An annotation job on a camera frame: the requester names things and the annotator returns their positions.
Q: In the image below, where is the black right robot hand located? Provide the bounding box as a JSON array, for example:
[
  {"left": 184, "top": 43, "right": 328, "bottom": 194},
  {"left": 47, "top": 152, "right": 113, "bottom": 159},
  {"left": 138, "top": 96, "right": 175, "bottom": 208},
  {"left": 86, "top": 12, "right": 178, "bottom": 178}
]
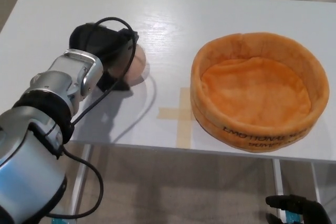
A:
[{"left": 265, "top": 194, "right": 329, "bottom": 224}]

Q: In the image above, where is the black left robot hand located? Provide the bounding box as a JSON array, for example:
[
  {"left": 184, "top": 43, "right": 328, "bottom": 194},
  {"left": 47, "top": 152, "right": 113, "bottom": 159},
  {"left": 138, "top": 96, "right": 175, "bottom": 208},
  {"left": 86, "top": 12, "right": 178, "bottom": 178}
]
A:
[{"left": 68, "top": 23, "right": 139, "bottom": 92}]

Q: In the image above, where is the pink round plush toy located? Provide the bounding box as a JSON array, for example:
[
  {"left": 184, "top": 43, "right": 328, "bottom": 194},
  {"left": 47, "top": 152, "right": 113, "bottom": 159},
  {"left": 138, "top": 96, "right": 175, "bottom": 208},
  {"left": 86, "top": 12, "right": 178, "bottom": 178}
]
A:
[{"left": 122, "top": 45, "right": 148, "bottom": 87}]

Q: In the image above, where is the orange plush plate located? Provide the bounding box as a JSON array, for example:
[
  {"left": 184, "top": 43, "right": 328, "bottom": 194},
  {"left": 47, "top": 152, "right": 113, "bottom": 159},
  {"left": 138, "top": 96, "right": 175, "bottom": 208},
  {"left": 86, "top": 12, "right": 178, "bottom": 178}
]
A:
[{"left": 191, "top": 32, "right": 330, "bottom": 153}]

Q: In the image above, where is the white table leg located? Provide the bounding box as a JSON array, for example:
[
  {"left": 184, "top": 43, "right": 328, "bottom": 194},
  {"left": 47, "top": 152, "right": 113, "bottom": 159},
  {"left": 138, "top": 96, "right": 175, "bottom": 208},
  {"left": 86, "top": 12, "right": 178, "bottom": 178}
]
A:
[
  {"left": 272, "top": 158, "right": 286, "bottom": 201},
  {"left": 310, "top": 161, "right": 321, "bottom": 201},
  {"left": 68, "top": 144, "right": 93, "bottom": 224}
]

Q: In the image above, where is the beige masking tape strip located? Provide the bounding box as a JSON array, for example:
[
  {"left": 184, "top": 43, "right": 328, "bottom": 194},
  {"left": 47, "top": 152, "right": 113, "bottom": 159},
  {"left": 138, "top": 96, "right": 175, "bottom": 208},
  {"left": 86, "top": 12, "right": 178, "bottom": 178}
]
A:
[
  {"left": 175, "top": 87, "right": 197, "bottom": 149},
  {"left": 157, "top": 106, "right": 196, "bottom": 120}
]

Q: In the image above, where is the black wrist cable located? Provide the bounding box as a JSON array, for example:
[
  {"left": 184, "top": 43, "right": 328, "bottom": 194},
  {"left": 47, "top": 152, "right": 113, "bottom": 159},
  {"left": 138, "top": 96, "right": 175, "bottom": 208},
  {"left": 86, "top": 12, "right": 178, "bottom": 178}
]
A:
[{"left": 46, "top": 17, "right": 135, "bottom": 218}]

